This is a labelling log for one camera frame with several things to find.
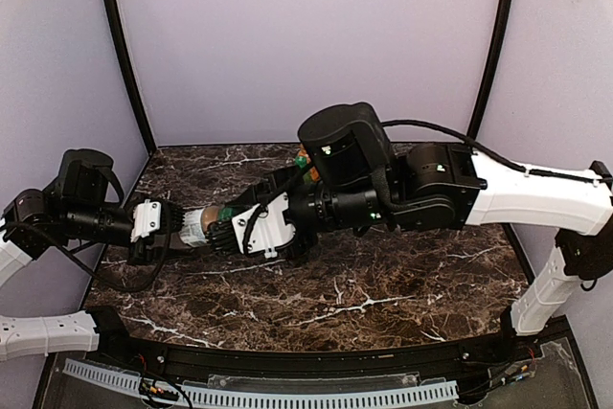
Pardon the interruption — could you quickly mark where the left black frame post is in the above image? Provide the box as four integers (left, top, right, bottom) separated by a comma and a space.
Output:
102, 0, 157, 156

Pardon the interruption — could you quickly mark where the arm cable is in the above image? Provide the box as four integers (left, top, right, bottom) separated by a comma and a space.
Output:
382, 119, 613, 185
4, 221, 169, 293

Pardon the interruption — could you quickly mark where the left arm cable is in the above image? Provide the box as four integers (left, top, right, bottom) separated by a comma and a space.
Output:
4, 221, 169, 293

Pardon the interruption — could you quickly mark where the right black frame post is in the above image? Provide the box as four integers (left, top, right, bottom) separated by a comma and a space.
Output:
466, 0, 512, 139

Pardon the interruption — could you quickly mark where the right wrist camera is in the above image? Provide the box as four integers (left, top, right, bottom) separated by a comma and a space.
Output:
207, 193, 296, 259

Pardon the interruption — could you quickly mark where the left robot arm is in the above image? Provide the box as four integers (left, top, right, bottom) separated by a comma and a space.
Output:
1, 148, 196, 361

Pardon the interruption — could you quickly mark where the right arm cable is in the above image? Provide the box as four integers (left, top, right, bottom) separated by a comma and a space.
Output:
382, 119, 613, 185

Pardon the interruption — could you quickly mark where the coffee latte bottle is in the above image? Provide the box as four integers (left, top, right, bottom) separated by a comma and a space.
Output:
178, 206, 222, 248

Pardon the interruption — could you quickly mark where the green bottle cap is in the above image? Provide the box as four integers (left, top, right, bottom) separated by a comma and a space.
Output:
217, 207, 236, 221

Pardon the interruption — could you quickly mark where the black frame post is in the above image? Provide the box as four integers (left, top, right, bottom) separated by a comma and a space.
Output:
466, 0, 512, 139
102, 0, 157, 156

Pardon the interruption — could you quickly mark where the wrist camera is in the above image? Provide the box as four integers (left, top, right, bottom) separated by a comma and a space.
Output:
207, 193, 296, 259
130, 199, 185, 243

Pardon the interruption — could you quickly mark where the orange drink bottle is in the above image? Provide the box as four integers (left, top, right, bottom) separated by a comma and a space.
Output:
295, 143, 322, 185

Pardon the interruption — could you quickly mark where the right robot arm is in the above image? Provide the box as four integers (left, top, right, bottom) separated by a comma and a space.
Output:
206, 102, 612, 336

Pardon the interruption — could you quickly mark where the white slotted cable duct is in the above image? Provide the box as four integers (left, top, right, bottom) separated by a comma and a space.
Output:
62, 359, 459, 408

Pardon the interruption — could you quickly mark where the black front rail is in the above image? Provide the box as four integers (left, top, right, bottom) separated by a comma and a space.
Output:
85, 306, 542, 382

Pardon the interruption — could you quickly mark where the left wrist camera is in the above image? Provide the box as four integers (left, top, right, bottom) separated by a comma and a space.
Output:
130, 199, 185, 243

